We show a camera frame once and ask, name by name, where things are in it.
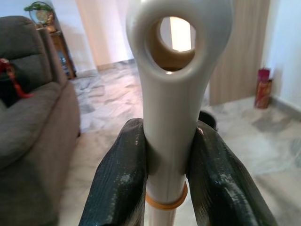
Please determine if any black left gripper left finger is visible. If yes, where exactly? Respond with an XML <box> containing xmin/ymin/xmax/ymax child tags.
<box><xmin>79</xmin><ymin>118</ymin><xmax>148</xmax><ymax>226</ymax></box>

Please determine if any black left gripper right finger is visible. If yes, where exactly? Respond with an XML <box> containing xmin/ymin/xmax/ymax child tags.
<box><xmin>187</xmin><ymin>111</ymin><xmax>279</xmax><ymax>226</ymax></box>

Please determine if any wooden broom with white grip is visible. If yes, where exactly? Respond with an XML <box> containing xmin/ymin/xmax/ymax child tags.
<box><xmin>126</xmin><ymin>0</ymin><xmax>233</xmax><ymax>226</ymax></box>

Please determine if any grey fabric sofa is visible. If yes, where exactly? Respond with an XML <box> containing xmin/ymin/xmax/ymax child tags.
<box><xmin>0</xmin><ymin>16</ymin><xmax>82</xmax><ymax>226</ymax></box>

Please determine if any red cylindrical gift tube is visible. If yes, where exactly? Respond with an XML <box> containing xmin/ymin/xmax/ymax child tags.
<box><xmin>254</xmin><ymin>67</ymin><xmax>273</xmax><ymax>109</ymax></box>

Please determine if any brown wooden side cabinet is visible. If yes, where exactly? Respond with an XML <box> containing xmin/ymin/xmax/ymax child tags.
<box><xmin>48</xmin><ymin>30</ymin><xmax>77</xmax><ymax>80</ymax></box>

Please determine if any beige wooden panel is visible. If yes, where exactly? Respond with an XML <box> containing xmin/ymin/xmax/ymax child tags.
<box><xmin>209</xmin><ymin>0</ymin><xmax>271</xmax><ymax>105</ymax></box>

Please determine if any black cushion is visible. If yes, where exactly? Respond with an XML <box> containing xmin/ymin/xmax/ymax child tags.
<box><xmin>0</xmin><ymin>57</ymin><xmax>33</xmax><ymax>108</ymax></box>

